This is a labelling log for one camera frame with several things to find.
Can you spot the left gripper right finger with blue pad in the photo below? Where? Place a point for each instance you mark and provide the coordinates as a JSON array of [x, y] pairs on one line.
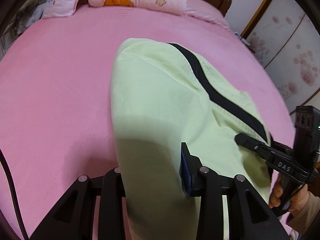
[[249, 216]]

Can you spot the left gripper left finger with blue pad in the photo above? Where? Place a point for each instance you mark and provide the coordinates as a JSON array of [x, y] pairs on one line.
[[72, 217]]

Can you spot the green and black hooded jacket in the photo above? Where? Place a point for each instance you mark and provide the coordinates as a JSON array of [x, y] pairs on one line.
[[161, 96]]

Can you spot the person's right hand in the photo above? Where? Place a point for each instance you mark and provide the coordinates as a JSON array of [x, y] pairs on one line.
[[298, 201]]

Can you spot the pink bed sheet mattress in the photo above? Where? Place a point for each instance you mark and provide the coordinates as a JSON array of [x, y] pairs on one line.
[[55, 94]]

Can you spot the floral sliding wardrobe door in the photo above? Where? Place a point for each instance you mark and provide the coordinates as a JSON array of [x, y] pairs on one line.
[[286, 44]]

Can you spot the brown wooden nightstand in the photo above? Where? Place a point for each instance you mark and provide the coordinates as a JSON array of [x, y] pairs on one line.
[[250, 48]]

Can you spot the items on nightstand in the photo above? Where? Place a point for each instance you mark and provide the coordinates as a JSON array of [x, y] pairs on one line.
[[242, 39]]

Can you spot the flat pink pillow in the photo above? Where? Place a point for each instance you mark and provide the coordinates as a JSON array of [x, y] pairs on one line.
[[206, 12]]

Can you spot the beige puffer coat hanging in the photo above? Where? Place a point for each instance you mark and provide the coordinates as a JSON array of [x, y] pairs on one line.
[[30, 12]]

